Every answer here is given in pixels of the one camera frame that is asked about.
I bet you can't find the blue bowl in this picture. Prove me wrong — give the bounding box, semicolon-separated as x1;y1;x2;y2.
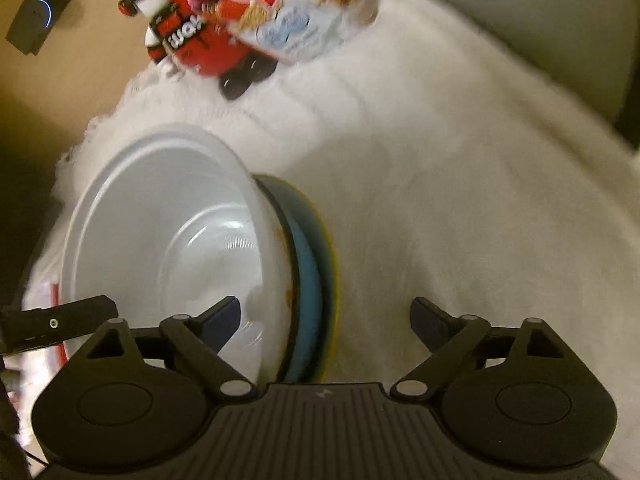
252;174;328;383

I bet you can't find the white plastic bowl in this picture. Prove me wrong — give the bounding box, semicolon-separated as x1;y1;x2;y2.
61;124;293;386

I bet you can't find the red cereal bag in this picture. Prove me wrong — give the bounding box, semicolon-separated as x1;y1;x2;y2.
122;0;381;66

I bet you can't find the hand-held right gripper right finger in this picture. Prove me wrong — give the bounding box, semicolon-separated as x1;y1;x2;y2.
390;297;576;402

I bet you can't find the white fluffy cloth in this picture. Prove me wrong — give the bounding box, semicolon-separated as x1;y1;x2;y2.
20;0;640;480

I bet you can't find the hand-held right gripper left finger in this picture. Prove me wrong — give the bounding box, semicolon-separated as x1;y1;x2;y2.
75;296;258;401

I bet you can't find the panda figure in red suit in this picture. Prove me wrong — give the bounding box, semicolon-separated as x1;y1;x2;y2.
109;0;281;101

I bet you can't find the black power strip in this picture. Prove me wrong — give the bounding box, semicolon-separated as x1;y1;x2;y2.
5;0;106;56

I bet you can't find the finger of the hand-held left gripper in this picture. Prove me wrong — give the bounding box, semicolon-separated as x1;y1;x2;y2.
0;296;119;356

